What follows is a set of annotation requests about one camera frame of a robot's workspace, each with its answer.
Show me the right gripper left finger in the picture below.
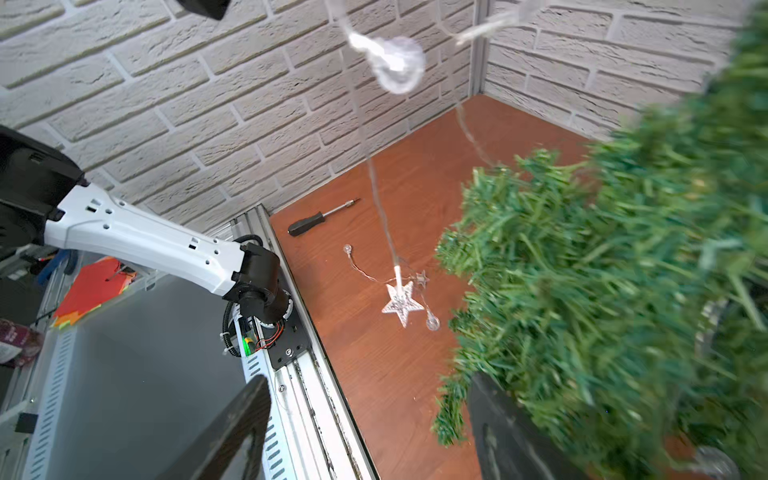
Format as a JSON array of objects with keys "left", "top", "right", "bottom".
[{"left": 158, "top": 375, "right": 271, "bottom": 479}]

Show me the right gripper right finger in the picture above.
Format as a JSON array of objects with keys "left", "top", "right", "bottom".
[{"left": 467, "top": 372, "right": 587, "bottom": 480}]

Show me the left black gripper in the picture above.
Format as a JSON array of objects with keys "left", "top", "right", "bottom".
[{"left": 177, "top": 0, "right": 231, "bottom": 21}]

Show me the clear string light wire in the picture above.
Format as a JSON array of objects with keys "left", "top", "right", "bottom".
[{"left": 326, "top": 0, "right": 541, "bottom": 332}]

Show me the small green christmas tree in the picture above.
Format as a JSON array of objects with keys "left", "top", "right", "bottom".
[{"left": 432, "top": 2, "right": 767, "bottom": 479}]

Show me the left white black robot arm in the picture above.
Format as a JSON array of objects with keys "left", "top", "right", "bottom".
[{"left": 1, "top": 1, "right": 341, "bottom": 325}]

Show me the red orange paper stack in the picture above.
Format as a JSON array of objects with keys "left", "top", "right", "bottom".
[{"left": 53, "top": 257, "right": 136, "bottom": 328}]

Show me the aluminium front rail frame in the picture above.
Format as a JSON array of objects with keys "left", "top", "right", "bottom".
[{"left": 0, "top": 203, "right": 379, "bottom": 480}]

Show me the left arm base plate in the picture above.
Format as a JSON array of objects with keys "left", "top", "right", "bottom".
[{"left": 221, "top": 299, "right": 313, "bottom": 372}]

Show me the black handle screwdriver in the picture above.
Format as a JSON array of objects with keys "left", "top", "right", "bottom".
[{"left": 288, "top": 198, "right": 360, "bottom": 237}]

